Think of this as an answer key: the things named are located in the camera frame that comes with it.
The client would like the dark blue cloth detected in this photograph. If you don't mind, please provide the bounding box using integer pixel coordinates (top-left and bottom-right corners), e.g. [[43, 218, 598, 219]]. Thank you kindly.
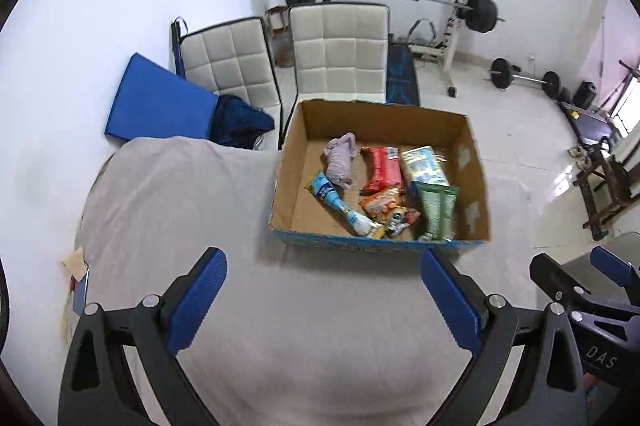
[[208, 94, 276, 150]]

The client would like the black blue weight bench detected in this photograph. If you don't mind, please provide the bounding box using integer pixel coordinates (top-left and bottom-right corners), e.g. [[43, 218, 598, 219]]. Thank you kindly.
[[385, 44, 420, 106]]

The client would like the white blue tissue pack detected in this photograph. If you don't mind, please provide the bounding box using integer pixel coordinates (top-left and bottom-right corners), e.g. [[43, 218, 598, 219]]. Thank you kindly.
[[399, 146, 449, 186]]

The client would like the black speaker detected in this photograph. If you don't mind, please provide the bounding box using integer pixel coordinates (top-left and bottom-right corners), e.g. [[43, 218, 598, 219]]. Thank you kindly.
[[572, 80, 598, 110]]

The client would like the right white padded chair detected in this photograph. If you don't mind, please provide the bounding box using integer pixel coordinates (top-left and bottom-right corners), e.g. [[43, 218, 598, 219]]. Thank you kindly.
[[288, 2, 390, 103]]

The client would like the dark wooden chair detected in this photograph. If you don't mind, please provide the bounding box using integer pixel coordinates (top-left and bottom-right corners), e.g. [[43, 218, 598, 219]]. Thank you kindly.
[[573, 137, 639, 242]]

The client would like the black treadmill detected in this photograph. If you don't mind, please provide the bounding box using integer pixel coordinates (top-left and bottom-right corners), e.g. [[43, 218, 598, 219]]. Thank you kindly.
[[558, 102, 622, 146]]

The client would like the floor barbell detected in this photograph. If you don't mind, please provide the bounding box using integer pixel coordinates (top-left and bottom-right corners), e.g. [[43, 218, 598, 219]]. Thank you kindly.
[[489, 58, 562, 100]]

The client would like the green snack bag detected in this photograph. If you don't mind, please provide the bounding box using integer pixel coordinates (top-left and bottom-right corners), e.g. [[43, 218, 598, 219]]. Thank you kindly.
[[416, 182, 459, 242]]

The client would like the orange panda snack bag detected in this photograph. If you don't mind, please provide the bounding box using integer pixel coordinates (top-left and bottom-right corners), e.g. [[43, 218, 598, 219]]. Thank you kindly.
[[359, 184, 421, 238]]

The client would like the blue Nestle sachet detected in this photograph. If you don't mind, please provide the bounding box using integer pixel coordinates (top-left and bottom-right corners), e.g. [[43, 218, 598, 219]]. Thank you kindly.
[[306, 172, 385, 240]]

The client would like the blue foam mat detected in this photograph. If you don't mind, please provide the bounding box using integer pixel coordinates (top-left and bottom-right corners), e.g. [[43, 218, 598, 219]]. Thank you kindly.
[[105, 53, 218, 141]]

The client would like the grey sock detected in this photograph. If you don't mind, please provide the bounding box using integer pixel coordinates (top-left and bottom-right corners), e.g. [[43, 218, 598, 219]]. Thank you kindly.
[[323, 132, 357, 190]]

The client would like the white squat rack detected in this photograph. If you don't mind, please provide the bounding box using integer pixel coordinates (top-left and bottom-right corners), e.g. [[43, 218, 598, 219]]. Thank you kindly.
[[322, 0, 466, 98]]

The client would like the open cardboard milk box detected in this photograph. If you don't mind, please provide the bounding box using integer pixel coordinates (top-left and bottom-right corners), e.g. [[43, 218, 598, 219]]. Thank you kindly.
[[269, 100, 490, 252]]

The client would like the white padded chair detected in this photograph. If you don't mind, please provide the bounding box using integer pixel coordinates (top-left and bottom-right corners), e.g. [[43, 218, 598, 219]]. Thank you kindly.
[[288, 2, 390, 103], [170, 16, 284, 150]]

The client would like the pair of shoes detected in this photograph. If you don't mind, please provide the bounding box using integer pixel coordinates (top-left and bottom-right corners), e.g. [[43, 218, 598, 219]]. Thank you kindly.
[[567, 146, 592, 172]]

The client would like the grey table cloth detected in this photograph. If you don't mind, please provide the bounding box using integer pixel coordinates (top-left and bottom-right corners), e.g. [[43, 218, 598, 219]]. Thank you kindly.
[[62, 136, 551, 426]]

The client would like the red snack packet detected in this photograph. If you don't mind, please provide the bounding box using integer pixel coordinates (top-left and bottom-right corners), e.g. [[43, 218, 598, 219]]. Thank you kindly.
[[360, 146, 404, 195]]

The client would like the left white padded chair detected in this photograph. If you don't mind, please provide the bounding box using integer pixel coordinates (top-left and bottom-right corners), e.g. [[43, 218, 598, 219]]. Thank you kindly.
[[170, 16, 284, 150]]

